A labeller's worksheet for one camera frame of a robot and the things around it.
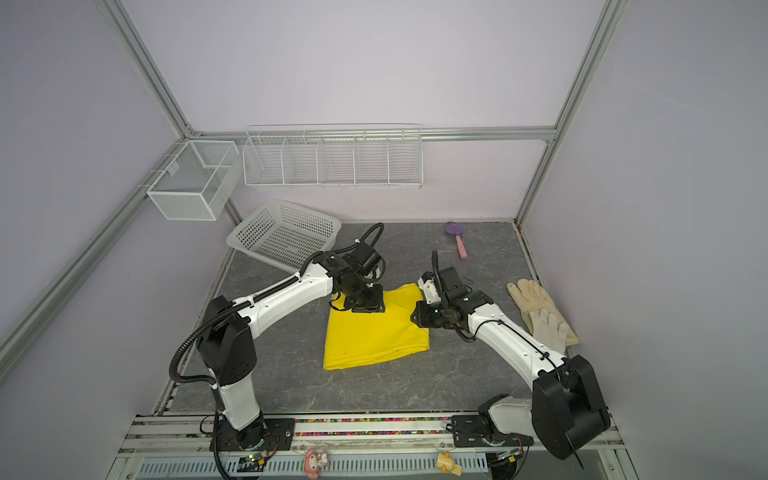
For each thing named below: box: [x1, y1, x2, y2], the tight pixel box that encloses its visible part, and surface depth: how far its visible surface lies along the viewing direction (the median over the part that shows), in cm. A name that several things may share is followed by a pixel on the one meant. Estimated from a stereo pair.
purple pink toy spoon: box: [444, 221, 469, 260], surface depth 120 cm
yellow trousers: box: [323, 283, 431, 371], surface depth 87 cm
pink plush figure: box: [304, 449, 328, 479], surface depth 69 cm
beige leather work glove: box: [507, 278, 580, 346], surface depth 101 cm
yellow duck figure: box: [436, 451, 463, 477], surface depth 68 cm
